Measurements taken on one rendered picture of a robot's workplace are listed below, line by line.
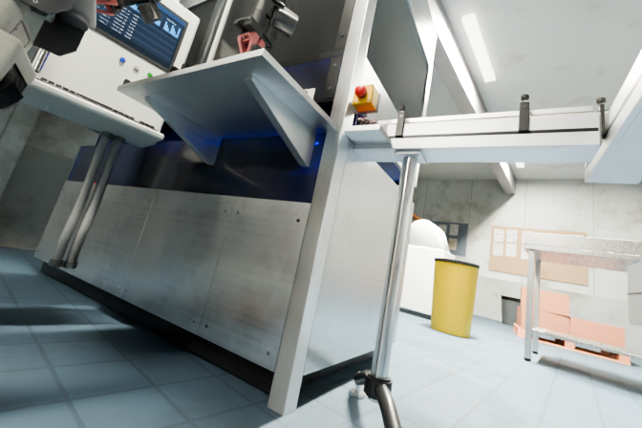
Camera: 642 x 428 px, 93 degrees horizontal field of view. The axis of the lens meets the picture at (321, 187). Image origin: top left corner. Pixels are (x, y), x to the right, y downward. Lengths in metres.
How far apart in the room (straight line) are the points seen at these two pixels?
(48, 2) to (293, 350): 1.13
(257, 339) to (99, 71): 1.28
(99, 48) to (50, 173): 2.29
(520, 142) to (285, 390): 0.96
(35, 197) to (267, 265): 3.04
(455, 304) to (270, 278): 2.78
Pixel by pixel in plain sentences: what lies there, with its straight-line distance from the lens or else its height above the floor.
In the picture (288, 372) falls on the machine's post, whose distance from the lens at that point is 1.02.
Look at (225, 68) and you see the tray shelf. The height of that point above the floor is 0.86.
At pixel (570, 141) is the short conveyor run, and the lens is 1.03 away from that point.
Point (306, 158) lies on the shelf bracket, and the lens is 1.05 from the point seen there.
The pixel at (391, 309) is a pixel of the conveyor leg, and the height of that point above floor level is 0.33.
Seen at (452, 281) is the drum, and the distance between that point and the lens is 3.61.
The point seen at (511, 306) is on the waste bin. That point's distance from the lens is 7.71.
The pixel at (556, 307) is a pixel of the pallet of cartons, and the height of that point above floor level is 0.50.
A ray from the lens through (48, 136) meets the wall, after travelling 3.90.
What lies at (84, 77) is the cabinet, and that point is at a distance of 1.68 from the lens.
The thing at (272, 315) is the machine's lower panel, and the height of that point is 0.23.
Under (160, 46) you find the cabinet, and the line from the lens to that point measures 1.83.
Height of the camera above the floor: 0.42
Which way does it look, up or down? 14 degrees up
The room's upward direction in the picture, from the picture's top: 12 degrees clockwise
